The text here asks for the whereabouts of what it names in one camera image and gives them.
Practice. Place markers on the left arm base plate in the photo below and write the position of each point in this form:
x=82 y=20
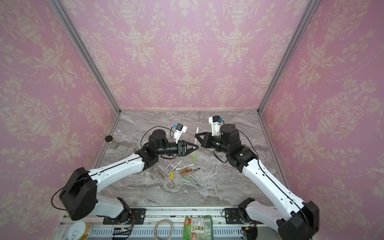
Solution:
x=135 y=216

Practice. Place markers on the aluminium corner frame post left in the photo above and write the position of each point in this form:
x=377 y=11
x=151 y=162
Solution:
x=74 y=34

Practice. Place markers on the white pen yellow end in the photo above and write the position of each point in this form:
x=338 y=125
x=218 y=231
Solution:
x=196 y=140

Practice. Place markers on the orange brown pen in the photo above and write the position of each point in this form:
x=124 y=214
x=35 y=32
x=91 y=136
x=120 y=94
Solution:
x=189 y=172

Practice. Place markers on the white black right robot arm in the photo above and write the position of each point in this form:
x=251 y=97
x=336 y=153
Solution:
x=291 y=216

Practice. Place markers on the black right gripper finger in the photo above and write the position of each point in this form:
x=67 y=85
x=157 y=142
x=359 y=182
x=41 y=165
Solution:
x=200 y=135
x=199 y=143

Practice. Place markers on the white pen red label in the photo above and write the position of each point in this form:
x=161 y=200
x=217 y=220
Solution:
x=178 y=169

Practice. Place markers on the aluminium corner frame post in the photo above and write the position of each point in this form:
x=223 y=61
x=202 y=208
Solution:
x=74 y=34
x=296 y=37

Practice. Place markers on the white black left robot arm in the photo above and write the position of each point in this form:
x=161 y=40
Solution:
x=80 y=196

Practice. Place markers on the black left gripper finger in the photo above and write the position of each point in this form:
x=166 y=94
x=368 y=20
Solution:
x=192 y=152
x=191 y=145

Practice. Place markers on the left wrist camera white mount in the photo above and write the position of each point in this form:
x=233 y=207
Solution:
x=179 y=130

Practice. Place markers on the pink pen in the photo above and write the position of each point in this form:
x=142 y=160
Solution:
x=170 y=163

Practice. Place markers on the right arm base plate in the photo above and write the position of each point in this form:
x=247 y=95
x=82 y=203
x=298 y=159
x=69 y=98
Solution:
x=237 y=216

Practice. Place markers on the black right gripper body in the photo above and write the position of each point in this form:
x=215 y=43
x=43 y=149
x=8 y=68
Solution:
x=209 y=141

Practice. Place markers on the green snack packet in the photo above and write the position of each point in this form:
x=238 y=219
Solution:
x=198 y=228

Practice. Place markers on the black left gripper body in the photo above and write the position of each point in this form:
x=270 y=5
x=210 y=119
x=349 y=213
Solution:
x=180 y=152

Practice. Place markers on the aluminium corner frame post right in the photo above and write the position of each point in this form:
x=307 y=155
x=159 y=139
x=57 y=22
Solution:
x=296 y=37

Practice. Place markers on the small jar black lid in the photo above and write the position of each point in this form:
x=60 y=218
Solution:
x=111 y=142

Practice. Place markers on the brown pen cap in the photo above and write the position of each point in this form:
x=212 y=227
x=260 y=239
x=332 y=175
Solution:
x=183 y=171

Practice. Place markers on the pale green pen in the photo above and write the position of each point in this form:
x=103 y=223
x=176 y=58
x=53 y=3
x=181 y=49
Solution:
x=192 y=181

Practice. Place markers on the white pen green end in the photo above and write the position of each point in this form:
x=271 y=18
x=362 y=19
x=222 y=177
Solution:
x=174 y=168

